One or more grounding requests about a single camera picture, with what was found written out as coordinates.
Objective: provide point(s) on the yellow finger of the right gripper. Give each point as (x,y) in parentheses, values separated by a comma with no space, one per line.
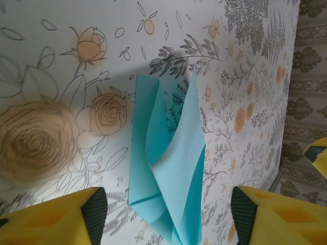
(319,154)

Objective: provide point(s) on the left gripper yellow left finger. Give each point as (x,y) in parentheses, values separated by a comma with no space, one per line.
(51,224)

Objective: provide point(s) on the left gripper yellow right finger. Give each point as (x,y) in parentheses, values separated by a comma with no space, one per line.
(281,222)

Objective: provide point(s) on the light blue paper sheet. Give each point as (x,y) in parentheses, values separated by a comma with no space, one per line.
(184,158)

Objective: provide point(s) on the floral patterned table mat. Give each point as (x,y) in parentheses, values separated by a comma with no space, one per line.
(38,76)

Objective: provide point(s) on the right aluminium side rail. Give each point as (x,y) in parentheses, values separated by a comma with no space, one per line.
(276,180)

